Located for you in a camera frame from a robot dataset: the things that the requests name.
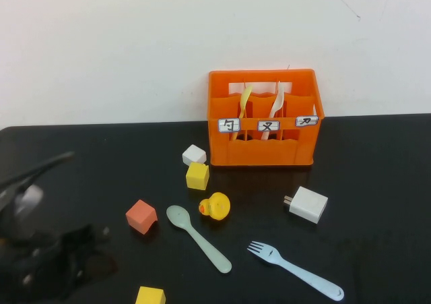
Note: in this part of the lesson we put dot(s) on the pale green plastic spoon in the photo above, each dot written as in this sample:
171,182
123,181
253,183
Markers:
179,216

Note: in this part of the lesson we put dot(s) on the white wall charger plug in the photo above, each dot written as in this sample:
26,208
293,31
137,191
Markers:
308,204

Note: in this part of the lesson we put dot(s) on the salmon orange foam cube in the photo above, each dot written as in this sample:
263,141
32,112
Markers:
140,214

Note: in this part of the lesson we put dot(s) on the paper label reading 叉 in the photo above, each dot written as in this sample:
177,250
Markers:
269,126

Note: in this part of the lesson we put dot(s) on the yellow rubber duck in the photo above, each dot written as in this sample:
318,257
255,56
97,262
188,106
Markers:
217,206

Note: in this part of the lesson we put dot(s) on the paper label reading 勺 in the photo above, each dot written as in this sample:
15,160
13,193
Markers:
229,125

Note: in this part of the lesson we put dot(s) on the paper label reading 刀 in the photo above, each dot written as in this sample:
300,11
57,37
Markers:
306,121

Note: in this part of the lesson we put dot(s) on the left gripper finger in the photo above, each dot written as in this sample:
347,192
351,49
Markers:
99,267
84,238

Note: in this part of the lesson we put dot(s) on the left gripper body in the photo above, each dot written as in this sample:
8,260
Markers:
37,267

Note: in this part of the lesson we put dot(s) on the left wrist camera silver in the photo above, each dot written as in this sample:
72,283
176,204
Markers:
30,199

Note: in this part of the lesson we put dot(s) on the yellow foam cube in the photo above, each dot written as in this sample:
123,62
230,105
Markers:
197,177
150,296

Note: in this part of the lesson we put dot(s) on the yellow plastic spoon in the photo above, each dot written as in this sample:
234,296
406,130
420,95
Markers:
246,96

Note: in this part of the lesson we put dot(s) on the light blue plastic fork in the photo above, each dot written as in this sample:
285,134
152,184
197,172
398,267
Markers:
303,275

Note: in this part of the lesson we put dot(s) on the cream white plastic fork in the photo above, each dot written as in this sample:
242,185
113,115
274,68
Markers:
277,103

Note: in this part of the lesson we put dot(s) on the white foam cube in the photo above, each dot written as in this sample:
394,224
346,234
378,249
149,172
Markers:
194,155

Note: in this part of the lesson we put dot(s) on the orange plastic cutlery holder crate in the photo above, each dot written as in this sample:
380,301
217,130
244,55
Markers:
263,154

